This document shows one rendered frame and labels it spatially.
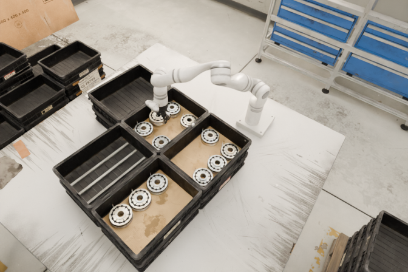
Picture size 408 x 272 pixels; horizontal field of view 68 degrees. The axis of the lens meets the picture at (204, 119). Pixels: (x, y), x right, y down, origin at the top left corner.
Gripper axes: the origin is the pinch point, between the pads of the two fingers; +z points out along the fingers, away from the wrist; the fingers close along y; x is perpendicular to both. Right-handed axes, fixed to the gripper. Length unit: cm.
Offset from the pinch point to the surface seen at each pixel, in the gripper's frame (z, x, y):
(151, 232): 5, 46, -43
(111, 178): 4.9, 41.5, -8.1
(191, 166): 4.8, 8.6, -31.9
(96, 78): 47, -18, 106
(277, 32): 42, -192, 33
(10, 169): 17, 73, 41
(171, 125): 4.5, -2.9, -4.7
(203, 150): 4.8, -3.0, -29.4
